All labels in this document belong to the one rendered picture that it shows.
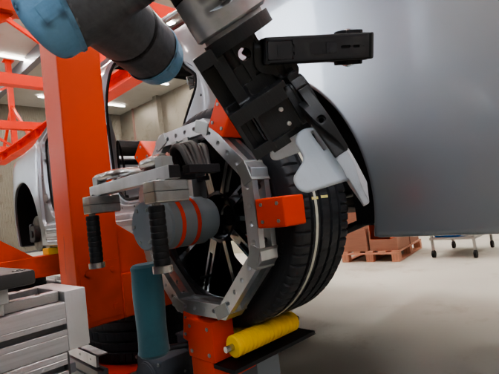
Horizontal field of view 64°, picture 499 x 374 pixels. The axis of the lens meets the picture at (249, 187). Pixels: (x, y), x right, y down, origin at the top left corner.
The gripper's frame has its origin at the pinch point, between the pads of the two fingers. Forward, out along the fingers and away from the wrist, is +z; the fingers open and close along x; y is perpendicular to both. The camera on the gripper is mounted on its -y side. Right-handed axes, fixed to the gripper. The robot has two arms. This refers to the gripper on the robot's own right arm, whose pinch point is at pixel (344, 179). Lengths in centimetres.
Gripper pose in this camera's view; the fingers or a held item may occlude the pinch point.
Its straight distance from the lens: 46.4
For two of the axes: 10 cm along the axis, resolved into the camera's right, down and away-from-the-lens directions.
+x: 1.5, 3.0, -9.4
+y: -8.4, 5.4, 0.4
